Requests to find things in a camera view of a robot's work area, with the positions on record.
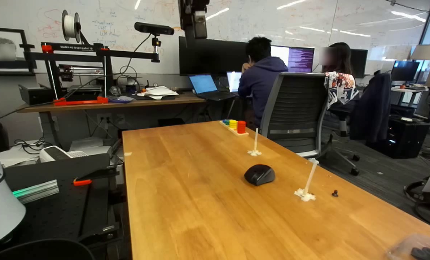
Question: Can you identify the monitor with blue screen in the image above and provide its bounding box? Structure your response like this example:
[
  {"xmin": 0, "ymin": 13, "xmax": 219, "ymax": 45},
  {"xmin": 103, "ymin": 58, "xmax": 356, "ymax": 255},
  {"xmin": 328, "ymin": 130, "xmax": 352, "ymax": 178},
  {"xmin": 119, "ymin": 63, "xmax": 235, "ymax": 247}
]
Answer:
[{"xmin": 389, "ymin": 60, "xmax": 421, "ymax": 83}]

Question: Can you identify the person in floral top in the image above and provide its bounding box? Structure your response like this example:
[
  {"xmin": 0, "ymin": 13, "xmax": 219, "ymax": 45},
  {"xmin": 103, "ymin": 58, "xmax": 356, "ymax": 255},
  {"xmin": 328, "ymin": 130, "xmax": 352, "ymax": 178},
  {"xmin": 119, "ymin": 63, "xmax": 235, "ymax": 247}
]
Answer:
[{"xmin": 320, "ymin": 41, "xmax": 362, "ymax": 112}]

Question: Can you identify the person in blue hoodie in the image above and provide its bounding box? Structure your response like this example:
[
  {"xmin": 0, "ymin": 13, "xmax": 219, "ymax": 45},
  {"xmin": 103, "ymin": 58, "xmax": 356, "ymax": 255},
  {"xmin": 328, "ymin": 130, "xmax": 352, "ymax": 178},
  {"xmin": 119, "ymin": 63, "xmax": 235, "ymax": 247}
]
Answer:
[{"xmin": 236, "ymin": 37, "xmax": 289, "ymax": 130}]

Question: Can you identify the black item in container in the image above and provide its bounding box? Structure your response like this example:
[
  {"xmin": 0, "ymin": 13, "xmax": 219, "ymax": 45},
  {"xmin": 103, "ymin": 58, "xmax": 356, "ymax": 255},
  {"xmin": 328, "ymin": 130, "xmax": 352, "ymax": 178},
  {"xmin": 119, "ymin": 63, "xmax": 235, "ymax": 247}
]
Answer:
[{"xmin": 409, "ymin": 246, "xmax": 430, "ymax": 260}]

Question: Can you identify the pale green tube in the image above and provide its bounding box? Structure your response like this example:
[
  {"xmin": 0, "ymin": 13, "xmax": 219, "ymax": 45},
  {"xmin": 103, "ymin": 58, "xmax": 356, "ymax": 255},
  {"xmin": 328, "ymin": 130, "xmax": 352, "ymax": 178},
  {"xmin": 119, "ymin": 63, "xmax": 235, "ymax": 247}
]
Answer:
[{"xmin": 11, "ymin": 178, "xmax": 60, "ymax": 206}]

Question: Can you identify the black bar camera on stand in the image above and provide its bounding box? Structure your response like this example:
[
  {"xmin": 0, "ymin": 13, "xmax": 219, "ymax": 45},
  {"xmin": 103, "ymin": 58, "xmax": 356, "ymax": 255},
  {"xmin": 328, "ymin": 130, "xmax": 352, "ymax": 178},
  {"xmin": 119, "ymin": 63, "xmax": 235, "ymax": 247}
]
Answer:
[{"xmin": 132, "ymin": 21, "xmax": 175, "ymax": 50}]

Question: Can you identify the black and orange 3D printer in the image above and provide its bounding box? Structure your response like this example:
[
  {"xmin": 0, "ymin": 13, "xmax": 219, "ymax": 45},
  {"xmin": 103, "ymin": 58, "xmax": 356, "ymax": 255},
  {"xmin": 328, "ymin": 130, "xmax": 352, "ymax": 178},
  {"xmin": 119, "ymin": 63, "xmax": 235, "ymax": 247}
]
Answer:
[{"xmin": 28, "ymin": 41, "xmax": 161, "ymax": 107}]

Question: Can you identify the white table lamp shade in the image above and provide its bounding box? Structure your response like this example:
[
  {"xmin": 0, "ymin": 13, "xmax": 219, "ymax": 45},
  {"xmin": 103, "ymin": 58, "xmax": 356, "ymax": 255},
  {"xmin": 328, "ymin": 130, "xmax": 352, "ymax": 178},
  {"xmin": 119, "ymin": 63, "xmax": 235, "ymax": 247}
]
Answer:
[{"xmin": 409, "ymin": 44, "xmax": 430, "ymax": 63}]

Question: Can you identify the large black monitor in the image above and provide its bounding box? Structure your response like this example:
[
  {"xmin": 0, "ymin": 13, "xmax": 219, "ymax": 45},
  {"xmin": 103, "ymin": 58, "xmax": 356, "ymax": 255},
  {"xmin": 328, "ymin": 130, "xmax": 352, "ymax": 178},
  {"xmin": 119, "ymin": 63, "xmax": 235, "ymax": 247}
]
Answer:
[{"xmin": 177, "ymin": 37, "xmax": 251, "ymax": 77}]

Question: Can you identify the dark monitor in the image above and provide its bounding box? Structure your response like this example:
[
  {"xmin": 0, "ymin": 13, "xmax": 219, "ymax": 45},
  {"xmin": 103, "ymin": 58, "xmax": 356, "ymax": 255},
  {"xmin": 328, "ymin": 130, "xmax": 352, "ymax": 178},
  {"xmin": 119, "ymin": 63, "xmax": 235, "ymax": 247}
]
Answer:
[{"xmin": 323, "ymin": 47, "xmax": 369, "ymax": 78}]

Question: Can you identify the wooden desk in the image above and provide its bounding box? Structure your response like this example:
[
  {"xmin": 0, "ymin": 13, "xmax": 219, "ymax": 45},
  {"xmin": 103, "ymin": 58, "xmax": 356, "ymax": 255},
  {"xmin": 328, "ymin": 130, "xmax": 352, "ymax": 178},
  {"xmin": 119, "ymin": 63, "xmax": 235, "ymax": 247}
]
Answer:
[{"xmin": 18, "ymin": 91, "xmax": 240, "ymax": 146}]

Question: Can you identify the framed portrait picture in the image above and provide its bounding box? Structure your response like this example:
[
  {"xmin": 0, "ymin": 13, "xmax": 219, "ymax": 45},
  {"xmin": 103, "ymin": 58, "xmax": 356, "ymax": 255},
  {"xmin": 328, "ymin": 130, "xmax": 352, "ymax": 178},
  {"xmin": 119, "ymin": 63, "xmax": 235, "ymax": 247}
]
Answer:
[{"xmin": 0, "ymin": 26, "xmax": 30, "ymax": 64}]

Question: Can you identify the short white peg stand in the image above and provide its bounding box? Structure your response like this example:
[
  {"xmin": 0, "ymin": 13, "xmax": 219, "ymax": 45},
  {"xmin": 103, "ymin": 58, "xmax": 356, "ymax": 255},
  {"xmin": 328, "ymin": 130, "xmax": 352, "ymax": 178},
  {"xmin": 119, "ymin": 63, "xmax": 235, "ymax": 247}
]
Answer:
[{"xmin": 246, "ymin": 128, "xmax": 262, "ymax": 159}]

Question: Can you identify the black box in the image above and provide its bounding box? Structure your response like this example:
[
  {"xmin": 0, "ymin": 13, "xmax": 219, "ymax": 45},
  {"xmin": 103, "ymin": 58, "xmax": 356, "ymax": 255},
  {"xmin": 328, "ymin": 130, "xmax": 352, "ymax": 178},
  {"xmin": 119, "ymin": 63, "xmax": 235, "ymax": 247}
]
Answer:
[{"xmin": 17, "ymin": 83, "xmax": 56, "ymax": 107}]

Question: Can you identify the open laptop with blue screen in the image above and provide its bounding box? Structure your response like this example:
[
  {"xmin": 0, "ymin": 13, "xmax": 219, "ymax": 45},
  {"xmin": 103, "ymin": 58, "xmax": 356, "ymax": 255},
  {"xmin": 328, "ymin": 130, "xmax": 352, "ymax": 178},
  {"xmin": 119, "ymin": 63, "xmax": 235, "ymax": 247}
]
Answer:
[{"xmin": 187, "ymin": 73, "xmax": 239, "ymax": 103}]

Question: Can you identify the black computer mouse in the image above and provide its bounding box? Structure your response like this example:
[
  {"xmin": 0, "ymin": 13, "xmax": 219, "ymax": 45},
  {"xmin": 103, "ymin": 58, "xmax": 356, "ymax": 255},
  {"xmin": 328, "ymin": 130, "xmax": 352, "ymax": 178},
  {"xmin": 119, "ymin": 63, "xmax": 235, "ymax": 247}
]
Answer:
[{"xmin": 242, "ymin": 164, "xmax": 276, "ymax": 188}]

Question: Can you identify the open laptop with white screen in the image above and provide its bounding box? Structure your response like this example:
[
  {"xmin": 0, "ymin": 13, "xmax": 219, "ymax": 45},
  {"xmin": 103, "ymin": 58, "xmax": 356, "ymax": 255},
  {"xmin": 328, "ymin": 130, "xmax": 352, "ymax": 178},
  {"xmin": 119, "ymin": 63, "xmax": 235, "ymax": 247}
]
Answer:
[{"xmin": 225, "ymin": 70, "xmax": 243, "ymax": 94}]

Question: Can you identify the black chair backrest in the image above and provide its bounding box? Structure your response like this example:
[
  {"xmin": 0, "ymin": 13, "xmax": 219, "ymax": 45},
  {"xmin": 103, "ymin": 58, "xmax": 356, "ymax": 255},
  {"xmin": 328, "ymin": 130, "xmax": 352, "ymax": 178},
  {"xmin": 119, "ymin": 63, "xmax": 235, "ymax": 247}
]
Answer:
[{"xmin": 0, "ymin": 237, "xmax": 96, "ymax": 260}]

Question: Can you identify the black cabinet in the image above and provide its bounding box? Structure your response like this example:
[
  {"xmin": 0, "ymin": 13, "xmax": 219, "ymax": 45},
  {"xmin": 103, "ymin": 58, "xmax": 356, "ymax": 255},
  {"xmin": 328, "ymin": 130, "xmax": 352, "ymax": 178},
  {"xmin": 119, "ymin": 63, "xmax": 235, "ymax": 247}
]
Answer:
[{"xmin": 386, "ymin": 115, "xmax": 430, "ymax": 159}]

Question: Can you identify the black chair with jacket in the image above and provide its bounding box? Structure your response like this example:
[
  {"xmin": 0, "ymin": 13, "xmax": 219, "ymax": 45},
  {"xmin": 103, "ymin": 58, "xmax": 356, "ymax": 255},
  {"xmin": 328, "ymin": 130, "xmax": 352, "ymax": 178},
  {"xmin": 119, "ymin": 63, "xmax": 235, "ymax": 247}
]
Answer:
[{"xmin": 347, "ymin": 71, "xmax": 395, "ymax": 148}]

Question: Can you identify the monitor with purple screen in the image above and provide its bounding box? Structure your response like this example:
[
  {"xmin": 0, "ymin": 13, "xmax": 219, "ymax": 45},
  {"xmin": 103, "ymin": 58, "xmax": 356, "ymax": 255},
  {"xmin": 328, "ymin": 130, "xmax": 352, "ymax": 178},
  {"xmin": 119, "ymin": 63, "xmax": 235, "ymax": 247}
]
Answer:
[{"xmin": 269, "ymin": 44, "xmax": 315, "ymax": 76}]

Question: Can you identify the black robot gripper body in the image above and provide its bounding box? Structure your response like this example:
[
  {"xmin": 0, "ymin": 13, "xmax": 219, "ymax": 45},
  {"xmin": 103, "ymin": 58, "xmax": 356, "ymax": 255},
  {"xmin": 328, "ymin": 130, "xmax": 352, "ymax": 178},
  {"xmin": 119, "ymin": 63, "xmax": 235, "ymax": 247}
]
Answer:
[{"xmin": 177, "ymin": 0, "xmax": 210, "ymax": 41}]

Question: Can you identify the grey mesh office chair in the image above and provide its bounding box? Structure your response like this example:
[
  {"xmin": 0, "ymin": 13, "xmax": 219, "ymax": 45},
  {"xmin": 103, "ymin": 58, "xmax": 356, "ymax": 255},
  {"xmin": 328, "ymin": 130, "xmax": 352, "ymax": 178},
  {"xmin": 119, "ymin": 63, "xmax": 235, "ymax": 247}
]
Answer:
[{"xmin": 258, "ymin": 73, "xmax": 360, "ymax": 178}]

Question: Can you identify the tall tilted white peg stand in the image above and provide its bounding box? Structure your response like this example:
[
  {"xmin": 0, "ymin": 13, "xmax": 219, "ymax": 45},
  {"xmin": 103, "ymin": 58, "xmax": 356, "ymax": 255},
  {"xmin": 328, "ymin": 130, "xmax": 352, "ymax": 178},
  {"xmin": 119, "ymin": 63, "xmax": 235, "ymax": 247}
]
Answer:
[{"xmin": 292, "ymin": 159, "xmax": 320, "ymax": 204}]

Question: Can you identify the white filament spool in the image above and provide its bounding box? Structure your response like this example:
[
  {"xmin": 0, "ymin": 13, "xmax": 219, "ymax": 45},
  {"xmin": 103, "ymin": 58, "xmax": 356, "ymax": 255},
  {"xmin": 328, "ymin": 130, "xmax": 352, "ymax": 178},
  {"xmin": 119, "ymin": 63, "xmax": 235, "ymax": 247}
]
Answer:
[{"xmin": 60, "ymin": 9, "xmax": 83, "ymax": 44}]

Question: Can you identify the stack of white papers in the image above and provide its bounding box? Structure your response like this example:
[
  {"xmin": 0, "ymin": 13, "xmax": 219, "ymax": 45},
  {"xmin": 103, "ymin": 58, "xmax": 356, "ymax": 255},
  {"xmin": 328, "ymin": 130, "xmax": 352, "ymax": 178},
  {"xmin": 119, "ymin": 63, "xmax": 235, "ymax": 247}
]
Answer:
[{"xmin": 135, "ymin": 86, "xmax": 180, "ymax": 102}]

